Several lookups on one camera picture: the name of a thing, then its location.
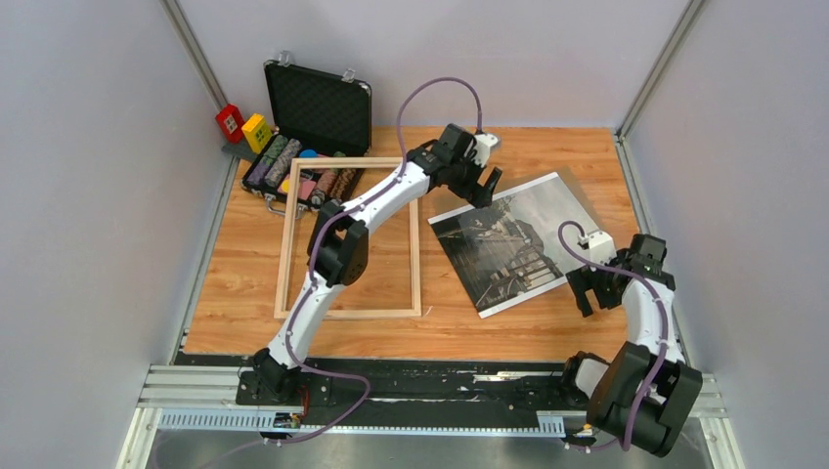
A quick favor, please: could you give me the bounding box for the brown backing board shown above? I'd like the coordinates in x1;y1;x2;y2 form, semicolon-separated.
428;170;601;226

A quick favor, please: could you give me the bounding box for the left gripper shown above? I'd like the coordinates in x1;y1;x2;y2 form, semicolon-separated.
448;150;502;210

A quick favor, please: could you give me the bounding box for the red toy house block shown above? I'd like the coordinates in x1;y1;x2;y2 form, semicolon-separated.
214;104;245;144

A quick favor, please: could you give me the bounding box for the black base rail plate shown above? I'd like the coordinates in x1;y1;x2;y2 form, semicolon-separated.
236;357;588;429

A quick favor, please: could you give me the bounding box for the yellow toy house block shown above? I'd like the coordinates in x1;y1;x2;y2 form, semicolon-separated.
241;113;273;154

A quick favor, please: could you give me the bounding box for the black poker chip case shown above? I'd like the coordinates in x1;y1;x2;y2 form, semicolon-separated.
240;51;373;220

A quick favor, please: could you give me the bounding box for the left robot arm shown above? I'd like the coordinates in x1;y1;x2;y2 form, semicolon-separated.
252;124;502;404

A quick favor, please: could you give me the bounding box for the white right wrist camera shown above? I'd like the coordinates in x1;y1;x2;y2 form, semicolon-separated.
578;230;617;265

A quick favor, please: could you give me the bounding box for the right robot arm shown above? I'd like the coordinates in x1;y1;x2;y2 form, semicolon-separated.
557;230;703;457

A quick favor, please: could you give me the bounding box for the black and white photo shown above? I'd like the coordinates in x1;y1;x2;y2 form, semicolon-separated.
428;172;601;319

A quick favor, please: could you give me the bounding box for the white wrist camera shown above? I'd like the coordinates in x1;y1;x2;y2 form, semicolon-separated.
471;132;501;167
578;230;617;265

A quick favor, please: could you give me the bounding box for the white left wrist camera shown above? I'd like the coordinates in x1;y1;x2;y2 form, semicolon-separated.
471;132;501;167

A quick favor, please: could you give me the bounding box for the light wooden picture frame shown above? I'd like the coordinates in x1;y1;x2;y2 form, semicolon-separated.
274;156;422;320

